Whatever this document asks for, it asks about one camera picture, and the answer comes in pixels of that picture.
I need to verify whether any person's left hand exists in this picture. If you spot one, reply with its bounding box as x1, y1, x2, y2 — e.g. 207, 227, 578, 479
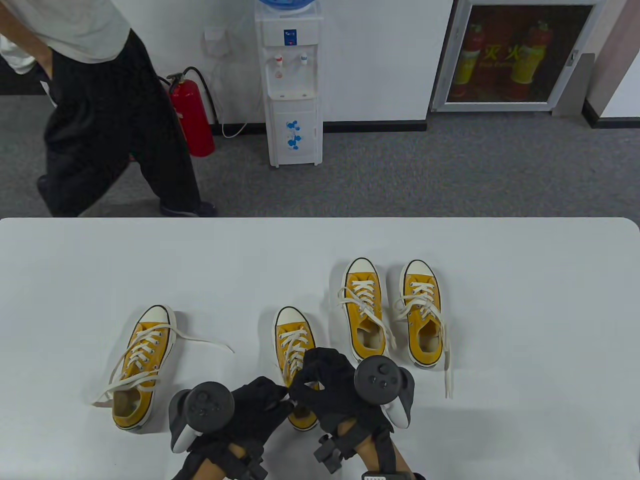
186, 376, 295, 459

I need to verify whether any person's right hand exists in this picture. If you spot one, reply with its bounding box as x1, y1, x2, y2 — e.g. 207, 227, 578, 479
289, 347, 396, 437

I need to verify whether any white shoe lace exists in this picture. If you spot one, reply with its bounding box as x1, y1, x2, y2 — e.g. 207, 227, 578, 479
276, 327, 312, 387
91, 324, 236, 407
391, 281, 454, 399
337, 280, 398, 357

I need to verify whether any person's right forearm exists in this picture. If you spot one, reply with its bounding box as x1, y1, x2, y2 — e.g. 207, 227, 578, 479
339, 420, 416, 476

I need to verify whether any black hand controller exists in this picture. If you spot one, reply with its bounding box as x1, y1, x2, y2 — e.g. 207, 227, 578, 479
353, 356, 416, 430
168, 381, 236, 454

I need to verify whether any white water dispenser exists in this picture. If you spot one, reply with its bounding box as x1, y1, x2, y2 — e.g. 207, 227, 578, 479
254, 7, 325, 168

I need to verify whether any red fire extinguisher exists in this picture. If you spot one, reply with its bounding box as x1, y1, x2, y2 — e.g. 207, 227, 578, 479
159, 66, 219, 158

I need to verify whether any glass fire hydrant cabinet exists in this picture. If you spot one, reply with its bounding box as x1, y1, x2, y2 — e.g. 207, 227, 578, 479
430, 0, 608, 113

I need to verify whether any blue water bottle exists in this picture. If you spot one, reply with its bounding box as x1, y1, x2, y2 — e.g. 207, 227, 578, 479
257, 0, 316, 15

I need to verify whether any black door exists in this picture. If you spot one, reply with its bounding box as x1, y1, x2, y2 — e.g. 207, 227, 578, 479
0, 60, 48, 97

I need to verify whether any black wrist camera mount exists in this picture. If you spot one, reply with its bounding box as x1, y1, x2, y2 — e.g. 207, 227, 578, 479
313, 419, 427, 480
172, 440, 269, 480

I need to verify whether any white power cable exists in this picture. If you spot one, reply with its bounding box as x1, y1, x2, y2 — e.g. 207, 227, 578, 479
214, 55, 263, 139

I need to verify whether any white wall box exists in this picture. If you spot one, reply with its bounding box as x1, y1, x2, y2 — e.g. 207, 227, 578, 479
203, 27, 232, 57

